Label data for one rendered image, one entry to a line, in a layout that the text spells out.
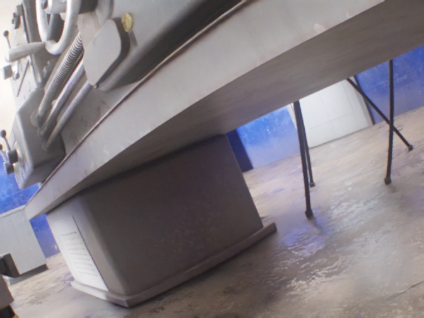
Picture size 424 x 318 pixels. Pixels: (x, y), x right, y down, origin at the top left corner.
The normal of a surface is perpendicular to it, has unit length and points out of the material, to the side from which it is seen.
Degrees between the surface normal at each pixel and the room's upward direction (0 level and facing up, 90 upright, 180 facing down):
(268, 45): 90
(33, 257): 90
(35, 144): 90
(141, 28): 90
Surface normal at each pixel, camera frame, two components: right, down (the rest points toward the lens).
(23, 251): 0.62, -0.26
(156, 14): -0.74, 0.32
